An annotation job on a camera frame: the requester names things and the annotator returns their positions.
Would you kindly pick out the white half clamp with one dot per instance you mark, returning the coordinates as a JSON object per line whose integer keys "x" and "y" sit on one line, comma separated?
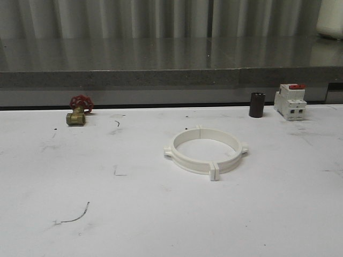
{"x": 187, "y": 161}
{"x": 220, "y": 165}

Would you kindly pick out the dark brown cylinder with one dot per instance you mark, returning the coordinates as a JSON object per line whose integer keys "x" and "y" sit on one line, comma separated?
{"x": 257, "y": 102}

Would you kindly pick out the brass valve red handwheel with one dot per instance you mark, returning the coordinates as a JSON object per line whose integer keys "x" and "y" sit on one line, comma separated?
{"x": 81, "y": 105}

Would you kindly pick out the grey stone counter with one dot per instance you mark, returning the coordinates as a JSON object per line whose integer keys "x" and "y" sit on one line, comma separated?
{"x": 191, "y": 71}

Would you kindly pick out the white container on counter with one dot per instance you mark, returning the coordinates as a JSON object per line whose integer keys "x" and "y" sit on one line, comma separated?
{"x": 329, "y": 21}

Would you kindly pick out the white circuit breaker red switch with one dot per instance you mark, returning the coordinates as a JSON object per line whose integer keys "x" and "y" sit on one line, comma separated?
{"x": 289, "y": 101}

